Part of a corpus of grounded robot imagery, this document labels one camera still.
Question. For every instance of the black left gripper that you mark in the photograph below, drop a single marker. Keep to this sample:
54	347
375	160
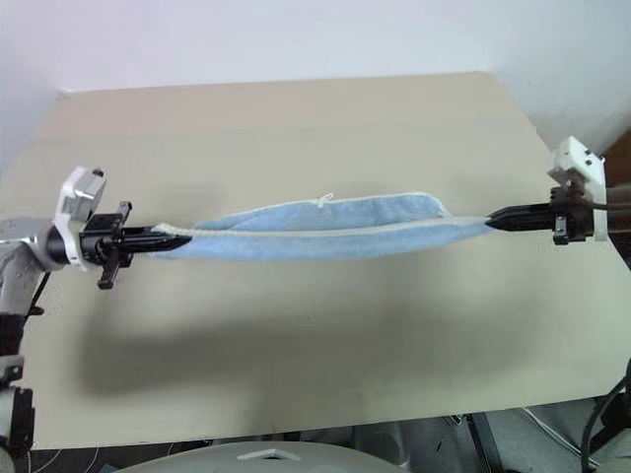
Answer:
101	241

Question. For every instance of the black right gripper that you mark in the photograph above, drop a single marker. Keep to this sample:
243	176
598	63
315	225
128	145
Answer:
574	217

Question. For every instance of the light blue fluffy towel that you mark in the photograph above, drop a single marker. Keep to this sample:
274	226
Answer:
320	231

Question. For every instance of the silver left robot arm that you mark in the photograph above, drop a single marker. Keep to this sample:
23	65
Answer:
15	286

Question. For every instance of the grey rounded cover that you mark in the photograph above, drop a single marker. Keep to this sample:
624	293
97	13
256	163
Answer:
222	458

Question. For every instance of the grey metal table leg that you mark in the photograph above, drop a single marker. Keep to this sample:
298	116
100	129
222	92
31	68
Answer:
479	443

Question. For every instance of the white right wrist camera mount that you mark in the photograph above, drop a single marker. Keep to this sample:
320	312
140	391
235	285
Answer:
574	153

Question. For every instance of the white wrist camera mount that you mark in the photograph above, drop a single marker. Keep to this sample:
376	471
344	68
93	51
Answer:
69	197
574	153

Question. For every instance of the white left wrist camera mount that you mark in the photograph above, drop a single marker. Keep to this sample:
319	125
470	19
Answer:
69	197

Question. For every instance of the small white bracket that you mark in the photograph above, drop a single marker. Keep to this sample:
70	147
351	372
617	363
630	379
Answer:
268	454

